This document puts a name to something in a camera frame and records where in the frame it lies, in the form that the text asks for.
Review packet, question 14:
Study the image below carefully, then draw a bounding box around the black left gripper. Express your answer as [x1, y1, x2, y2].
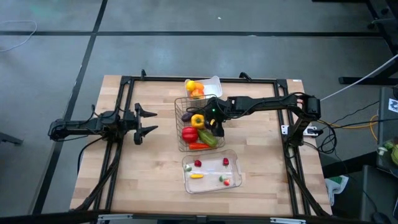
[123, 103, 159, 146]

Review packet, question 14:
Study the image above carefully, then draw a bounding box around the yellow bell pepper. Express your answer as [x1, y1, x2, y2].
[190, 113, 206, 130]

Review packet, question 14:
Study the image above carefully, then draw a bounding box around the orange bell pepper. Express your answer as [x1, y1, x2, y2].
[190, 88, 205, 100]

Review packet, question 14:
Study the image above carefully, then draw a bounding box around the light green bumpy cucumber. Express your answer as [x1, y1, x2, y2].
[197, 128, 219, 148]

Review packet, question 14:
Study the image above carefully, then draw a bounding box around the red bell pepper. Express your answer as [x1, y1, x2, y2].
[181, 126, 199, 144]

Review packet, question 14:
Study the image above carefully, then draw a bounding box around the long orange carrot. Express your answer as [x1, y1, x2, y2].
[188, 142, 211, 151]

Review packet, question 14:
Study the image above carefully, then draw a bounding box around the clear plastic bin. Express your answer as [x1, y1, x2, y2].
[181, 148, 243, 195]

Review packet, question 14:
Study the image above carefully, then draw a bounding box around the white green bag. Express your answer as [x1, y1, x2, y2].
[324, 175, 349, 207]

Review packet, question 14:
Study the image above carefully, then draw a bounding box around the black chair base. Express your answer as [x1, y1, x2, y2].
[0, 132, 24, 146]

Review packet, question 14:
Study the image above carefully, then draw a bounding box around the grey cabinet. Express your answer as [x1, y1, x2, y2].
[376, 86, 398, 170]

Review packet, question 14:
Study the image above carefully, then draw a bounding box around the dark storage bin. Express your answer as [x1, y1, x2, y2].
[360, 164, 398, 224]

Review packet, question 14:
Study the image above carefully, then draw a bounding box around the metal wire basket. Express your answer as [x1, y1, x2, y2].
[174, 94, 226, 153]

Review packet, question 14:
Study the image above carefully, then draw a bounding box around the black aluminium table frame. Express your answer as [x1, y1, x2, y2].
[70, 68, 332, 218]

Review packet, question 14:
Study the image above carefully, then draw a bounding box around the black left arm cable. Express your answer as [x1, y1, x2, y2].
[76, 136, 104, 175]

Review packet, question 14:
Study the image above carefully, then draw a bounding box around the silver metal bracket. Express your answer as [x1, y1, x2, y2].
[97, 213, 134, 222]
[269, 217, 307, 224]

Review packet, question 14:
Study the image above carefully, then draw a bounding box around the black power cable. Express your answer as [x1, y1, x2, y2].
[310, 101, 398, 156]

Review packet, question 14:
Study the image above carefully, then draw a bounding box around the yellow cable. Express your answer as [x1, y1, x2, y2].
[315, 114, 379, 141]

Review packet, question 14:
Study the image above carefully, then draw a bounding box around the white floor cable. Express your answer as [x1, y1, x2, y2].
[0, 19, 38, 53]

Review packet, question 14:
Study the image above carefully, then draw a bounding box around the black desk leg frame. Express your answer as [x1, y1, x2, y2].
[312, 0, 398, 86]

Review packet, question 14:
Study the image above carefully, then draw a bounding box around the thick white cable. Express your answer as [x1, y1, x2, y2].
[320, 54, 398, 102]

